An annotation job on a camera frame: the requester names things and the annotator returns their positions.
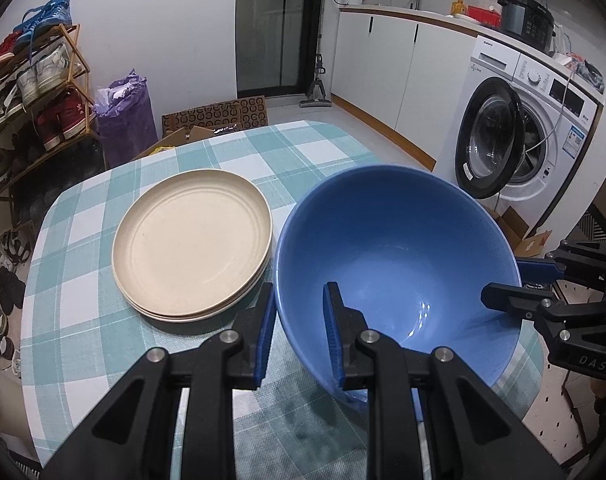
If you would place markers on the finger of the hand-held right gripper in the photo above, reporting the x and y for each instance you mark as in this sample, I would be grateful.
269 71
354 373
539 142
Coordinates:
513 300
535 270

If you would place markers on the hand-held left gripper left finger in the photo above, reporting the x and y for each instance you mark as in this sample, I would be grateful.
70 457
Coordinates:
263 340

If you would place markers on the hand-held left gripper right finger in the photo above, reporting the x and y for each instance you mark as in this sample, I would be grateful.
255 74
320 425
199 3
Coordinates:
333 340

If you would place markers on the cream round plate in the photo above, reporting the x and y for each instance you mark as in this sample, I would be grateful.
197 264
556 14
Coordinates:
193 237
183 319
183 313

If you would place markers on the blue bowl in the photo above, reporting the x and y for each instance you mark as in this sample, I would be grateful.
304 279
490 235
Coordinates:
383 240

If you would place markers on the open cardboard box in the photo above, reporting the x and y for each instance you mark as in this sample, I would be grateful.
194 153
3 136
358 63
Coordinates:
520 232

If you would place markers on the black white striped mat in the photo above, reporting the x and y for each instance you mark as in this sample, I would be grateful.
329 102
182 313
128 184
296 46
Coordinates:
590 222

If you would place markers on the white washing machine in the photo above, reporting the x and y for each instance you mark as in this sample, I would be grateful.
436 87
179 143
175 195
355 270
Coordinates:
533 125

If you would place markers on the teal checked tablecloth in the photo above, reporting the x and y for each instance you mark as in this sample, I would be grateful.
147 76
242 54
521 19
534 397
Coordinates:
108 360

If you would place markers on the white power strip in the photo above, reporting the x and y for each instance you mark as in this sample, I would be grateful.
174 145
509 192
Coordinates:
565 57

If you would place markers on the flat cardboard box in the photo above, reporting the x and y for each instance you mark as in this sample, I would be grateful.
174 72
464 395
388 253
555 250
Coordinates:
183 137

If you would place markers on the flattened patterned cardboard box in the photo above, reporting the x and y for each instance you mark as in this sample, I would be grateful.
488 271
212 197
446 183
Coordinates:
213 115

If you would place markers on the white base cabinets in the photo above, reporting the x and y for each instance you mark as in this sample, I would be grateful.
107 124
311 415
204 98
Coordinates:
383 70

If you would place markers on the black pressure cooker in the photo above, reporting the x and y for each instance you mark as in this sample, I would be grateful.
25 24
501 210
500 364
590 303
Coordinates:
525 15

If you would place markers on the floor mop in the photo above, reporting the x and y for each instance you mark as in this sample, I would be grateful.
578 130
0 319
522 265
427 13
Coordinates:
317 85

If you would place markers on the purple plastic bag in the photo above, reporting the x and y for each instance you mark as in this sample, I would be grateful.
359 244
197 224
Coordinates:
128 120

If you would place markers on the beige chair seat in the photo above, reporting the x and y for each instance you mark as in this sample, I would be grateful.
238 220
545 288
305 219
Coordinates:
10 405

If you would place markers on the red container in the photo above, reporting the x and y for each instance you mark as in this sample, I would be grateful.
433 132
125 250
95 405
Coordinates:
483 14

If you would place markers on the pile of dark shoes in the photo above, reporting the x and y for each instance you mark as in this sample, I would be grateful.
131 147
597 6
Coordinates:
0 285

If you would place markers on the yellow bottle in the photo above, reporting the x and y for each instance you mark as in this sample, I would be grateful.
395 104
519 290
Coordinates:
458 6

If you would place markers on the black framed glass door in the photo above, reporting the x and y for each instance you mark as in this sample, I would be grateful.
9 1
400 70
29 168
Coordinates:
273 25

